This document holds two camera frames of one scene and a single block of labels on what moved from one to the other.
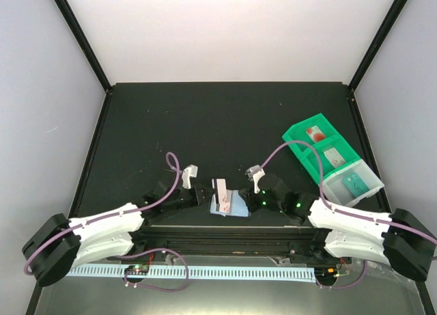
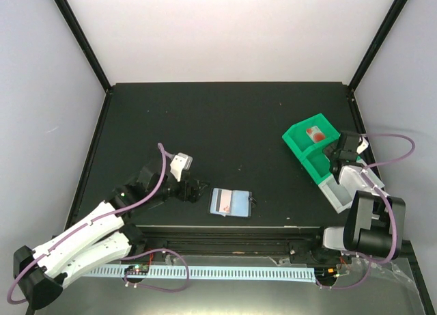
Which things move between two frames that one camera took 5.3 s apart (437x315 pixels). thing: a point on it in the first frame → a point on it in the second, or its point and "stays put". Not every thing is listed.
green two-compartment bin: (334, 152) stays put
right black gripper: (253, 205) → (328, 150)
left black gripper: (197, 190) → (184, 195)
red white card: (315, 134) stays put
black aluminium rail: (283, 240) stays put
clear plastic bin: (351, 184) stays put
